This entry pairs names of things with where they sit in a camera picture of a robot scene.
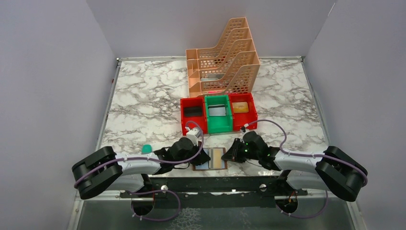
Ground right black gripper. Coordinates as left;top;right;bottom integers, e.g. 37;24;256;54
222;137;260;162

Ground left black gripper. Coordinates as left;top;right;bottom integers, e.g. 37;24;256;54
174;140;211;166

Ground brown leather card holder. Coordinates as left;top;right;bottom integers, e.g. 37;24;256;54
192;148;227;171

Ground gold card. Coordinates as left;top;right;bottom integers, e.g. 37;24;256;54
231;102;249;113
209;148;225;170

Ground green plastic bin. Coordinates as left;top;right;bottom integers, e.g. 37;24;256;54
204;95;233;134

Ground red bin with gold card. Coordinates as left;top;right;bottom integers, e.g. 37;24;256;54
228;93;258;131

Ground red bin with black card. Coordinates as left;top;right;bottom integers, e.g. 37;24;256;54
180;97;208;136

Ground peach plastic file organizer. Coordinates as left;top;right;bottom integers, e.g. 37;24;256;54
186;17;260;97

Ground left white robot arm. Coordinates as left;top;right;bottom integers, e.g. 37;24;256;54
72;137;211;200

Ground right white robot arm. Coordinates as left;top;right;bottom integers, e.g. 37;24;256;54
222;131;368;202

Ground black card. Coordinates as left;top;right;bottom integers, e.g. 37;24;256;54
183;106;203;117

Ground silver card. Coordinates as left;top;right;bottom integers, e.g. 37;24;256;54
208;104;226;116

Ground green eraser block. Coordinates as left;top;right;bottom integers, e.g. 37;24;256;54
141;144;153;154

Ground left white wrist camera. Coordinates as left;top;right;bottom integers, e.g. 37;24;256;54
186;127;202;145

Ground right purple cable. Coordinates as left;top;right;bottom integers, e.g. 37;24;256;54
240;119;369;219

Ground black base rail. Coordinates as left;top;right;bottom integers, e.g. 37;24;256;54
120;176;307;209

